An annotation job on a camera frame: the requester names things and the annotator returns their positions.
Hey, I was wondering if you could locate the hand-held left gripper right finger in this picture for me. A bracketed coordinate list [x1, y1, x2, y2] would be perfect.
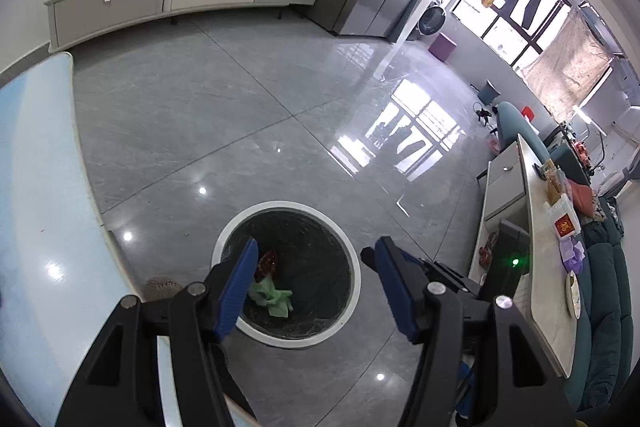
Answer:
[361, 236, 576, 427]

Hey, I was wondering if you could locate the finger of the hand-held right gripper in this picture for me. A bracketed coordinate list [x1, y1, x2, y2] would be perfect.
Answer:
[419, 259, 482, 297]

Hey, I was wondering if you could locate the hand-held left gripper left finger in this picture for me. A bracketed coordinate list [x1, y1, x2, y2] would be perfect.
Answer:
[55, 236, 261, 427]

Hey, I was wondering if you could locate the white round trash bin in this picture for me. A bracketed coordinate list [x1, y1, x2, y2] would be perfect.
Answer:
[211, 202, 362, 349]

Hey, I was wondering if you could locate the white coffee table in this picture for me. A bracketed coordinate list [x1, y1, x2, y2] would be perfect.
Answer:
[472, 134, 585, 379]

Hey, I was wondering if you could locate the green crumpled wrapper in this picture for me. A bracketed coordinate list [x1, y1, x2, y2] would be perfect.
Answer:
[249, 276, 295, 319]

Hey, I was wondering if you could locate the purple plastic bag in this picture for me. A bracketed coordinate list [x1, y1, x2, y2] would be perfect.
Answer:
[559, 238, 586, 275]

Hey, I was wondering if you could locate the white red paper box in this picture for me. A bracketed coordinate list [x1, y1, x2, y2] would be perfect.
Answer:
[545, 202, 581, 240]

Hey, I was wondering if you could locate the white plate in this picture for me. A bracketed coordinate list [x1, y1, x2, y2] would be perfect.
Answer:
[565, 272, 582, 321]

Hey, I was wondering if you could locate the teal sofa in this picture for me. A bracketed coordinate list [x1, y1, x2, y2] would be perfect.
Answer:
[492, 102, 640, 414]

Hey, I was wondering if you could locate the grey bucket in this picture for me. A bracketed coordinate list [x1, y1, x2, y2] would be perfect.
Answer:
[479, 80, 501, 106]

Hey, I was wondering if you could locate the beige hanging cloth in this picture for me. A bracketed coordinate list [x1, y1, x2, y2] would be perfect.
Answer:
[524, 9, 614, 120]

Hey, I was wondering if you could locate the purple stool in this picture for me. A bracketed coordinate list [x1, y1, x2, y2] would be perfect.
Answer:
[429, 33, 456, 60]

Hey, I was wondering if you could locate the washing machine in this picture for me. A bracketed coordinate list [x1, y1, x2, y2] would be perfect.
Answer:
[417, 4, 449, 40]

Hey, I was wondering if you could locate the white tv cabinet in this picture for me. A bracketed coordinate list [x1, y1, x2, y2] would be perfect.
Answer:
[44, 0, 326, 54]

